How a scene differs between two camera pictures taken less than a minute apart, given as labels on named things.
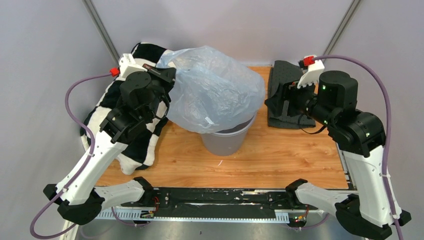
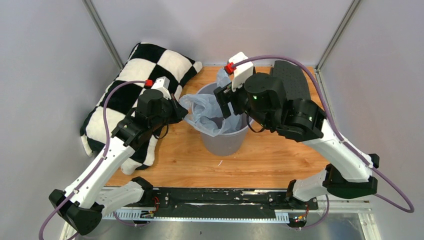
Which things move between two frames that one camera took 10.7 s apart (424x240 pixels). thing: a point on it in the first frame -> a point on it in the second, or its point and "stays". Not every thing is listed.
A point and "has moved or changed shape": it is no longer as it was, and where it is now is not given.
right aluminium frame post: x=351 y=10 stays
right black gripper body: x=298 y=98 -> x=237 y=100
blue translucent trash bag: x=211 y=91 has moved or changed shape
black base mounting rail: x=207 y=202 stays
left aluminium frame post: x=103 y=31 stays
